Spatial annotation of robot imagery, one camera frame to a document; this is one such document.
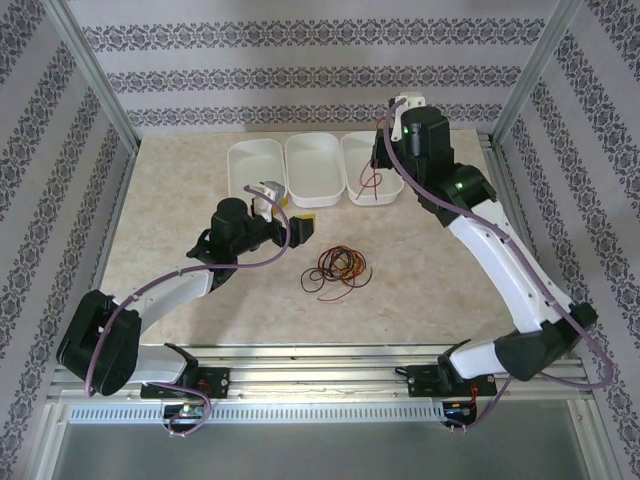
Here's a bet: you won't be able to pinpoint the white plastic bin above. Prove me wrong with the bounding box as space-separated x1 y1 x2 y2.
227 138 289 201
283 132 347 209
339 130 405 207

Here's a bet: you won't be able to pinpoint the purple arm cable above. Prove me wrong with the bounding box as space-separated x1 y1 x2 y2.
382 96 615 435
84 184 294 439

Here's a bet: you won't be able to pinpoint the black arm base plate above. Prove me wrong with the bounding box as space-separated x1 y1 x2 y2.
141 367 231 401
407 364 497 399

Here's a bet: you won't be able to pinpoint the thin red cable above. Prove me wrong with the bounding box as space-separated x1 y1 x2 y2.
352 167 384 202
318 244 375 304

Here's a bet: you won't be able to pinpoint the aluminium frame rails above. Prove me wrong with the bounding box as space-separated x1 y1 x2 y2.
49 343 596 404

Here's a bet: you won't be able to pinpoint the grey metal panel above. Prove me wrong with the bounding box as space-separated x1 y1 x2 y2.
49 419 596 480

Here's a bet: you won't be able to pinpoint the slotted white cable duct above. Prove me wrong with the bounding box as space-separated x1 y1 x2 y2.
67 403 447 422

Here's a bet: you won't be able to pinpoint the aluminium frame post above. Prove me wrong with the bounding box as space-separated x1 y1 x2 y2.
47 0 140 154
491 0 590 149

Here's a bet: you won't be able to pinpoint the thin black cable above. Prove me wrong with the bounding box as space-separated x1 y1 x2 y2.
299 247 375 294
317 248 366 281

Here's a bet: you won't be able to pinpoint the thin yellow cable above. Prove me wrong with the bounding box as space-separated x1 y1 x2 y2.
329 244 369 275
324 249 364 286

